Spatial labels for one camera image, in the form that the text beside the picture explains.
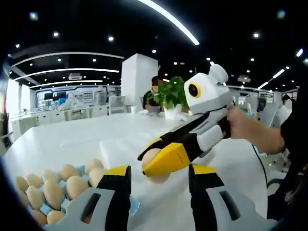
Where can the blue egg tray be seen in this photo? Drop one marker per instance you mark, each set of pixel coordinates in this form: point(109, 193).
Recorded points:
point(133, 207)

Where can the operator in black shirt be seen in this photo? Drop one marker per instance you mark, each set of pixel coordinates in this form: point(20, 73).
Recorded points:
point(296, 156)

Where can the long ceiling light bar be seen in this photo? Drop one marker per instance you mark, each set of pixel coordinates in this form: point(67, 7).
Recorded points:
point(173, 20)

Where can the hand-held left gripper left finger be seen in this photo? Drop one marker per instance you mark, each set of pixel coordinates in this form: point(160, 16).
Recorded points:
point(115, 195)

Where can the cluster of brown eggs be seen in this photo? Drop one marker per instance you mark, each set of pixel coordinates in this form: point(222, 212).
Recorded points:
point(54, 195)

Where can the white foam tray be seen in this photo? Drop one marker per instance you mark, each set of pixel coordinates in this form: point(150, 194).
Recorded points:
point(125, 151)

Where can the green potted plant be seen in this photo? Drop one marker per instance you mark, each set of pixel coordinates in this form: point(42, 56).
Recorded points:
point(170, 93)

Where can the white table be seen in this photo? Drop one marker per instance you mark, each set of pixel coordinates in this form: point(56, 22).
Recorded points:
point(72, 139)

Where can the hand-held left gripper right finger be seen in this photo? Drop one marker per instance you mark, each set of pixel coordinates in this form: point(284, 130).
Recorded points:
point(202, 195)

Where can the white square pillar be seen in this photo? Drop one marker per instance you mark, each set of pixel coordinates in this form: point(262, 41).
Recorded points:
point(137, 79)

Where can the ceiling air conditioner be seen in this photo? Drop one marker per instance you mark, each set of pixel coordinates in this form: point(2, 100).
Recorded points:
point(75, 77)

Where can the white office chair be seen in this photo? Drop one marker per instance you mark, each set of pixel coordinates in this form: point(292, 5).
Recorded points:
point(118, 103)

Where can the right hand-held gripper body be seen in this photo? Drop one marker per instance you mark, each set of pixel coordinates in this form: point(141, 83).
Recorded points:
point(211, 96)

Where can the white paper cup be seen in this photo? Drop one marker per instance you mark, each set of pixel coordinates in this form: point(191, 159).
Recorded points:
point(133, 109)

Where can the white crumpled tissue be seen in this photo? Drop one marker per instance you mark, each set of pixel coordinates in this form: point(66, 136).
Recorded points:
point(181, 117)

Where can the blue lit display shelves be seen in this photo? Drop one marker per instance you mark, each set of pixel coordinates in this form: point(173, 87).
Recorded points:
point(72, 96)

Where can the brown hen egg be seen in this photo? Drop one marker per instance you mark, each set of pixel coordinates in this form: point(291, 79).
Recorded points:
point(151, 156)

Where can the white cabinet row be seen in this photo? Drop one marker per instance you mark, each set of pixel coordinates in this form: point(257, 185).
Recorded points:
point(60, 115)

